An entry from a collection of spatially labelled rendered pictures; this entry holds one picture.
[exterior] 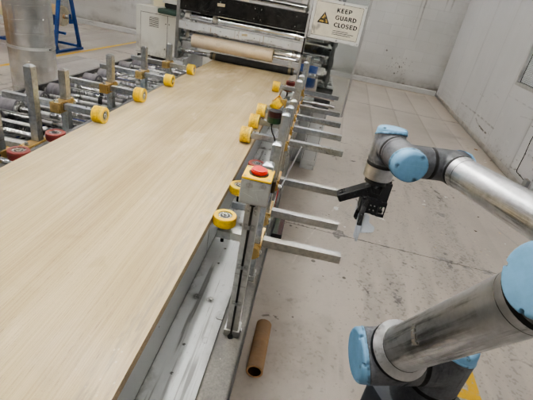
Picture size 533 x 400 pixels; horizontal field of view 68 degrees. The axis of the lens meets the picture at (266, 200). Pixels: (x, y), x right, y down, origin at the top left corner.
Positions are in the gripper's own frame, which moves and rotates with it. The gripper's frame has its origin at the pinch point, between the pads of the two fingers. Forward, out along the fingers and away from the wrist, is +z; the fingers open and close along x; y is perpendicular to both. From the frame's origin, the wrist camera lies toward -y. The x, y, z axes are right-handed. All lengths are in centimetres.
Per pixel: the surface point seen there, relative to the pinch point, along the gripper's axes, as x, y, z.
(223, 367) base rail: -48, -29, 24
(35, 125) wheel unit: 28, -142, 3
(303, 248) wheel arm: -5.5, -14.8, 8.9
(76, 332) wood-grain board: -65, -58, 4
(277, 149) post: 14.2, -32.2, -16.6
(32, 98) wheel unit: 28, -142, -9
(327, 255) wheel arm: -5.1, -6.4, 9.6
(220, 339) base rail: -39, -32, 24
